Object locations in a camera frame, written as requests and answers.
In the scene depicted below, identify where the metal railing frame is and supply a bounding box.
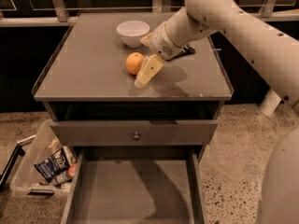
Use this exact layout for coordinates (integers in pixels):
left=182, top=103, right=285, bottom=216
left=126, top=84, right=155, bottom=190
left=0, top=0, right=299, bottom=28

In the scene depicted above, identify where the clear plastic bin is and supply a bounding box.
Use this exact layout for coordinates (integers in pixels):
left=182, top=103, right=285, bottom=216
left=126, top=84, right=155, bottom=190
left=10, top=119, right=77, bottom=193

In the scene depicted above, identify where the grey open middle drawer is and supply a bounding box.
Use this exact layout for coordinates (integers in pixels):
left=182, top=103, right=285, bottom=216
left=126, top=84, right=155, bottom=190
left=61, top=147, right=207, bottom=224

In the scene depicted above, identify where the small red object in bin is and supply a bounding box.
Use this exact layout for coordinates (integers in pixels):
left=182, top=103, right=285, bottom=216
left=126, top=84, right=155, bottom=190
left=66, top=163, right=77, bottom=178

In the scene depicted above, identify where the blue chip bag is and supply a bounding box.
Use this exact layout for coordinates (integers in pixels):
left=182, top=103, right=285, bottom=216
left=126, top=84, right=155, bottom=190
left=34, top=147, right=73, bottom=183

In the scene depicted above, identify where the orange fruit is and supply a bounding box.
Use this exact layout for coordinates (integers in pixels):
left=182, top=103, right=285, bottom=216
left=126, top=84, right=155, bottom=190
left=125, top=52, right=145, bottom=75

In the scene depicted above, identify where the round metal drawer knob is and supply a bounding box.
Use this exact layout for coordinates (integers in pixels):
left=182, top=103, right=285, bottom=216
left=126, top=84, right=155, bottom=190
left=132, top=132, right=140, bottom=141

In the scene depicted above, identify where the grey top drawer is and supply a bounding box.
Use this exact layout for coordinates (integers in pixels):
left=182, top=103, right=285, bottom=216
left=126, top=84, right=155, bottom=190
left=51, top=120, right=218, bottom=147

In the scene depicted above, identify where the white ceramic bowl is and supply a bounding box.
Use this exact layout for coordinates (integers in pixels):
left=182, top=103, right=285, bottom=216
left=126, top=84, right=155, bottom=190
left=117, top=21, right=150, bottom=48

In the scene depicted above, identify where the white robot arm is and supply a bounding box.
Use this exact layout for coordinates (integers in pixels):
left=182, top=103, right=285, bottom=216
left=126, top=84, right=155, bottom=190
left=141, top=0, right=299, bottom=224

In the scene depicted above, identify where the grey drawer cabinet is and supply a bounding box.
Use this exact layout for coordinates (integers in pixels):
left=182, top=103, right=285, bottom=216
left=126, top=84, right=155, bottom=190
left=33, top=13, right=233, bottom=149

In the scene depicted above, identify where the black snack bar wrapper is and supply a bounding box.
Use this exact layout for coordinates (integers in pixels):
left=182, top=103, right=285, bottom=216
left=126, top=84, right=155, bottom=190
left=173, top=45, right=195, bottom=59

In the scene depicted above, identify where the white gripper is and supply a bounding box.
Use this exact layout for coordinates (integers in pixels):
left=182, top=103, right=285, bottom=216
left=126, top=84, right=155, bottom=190
left=135, top=21, right=183, bottom=88

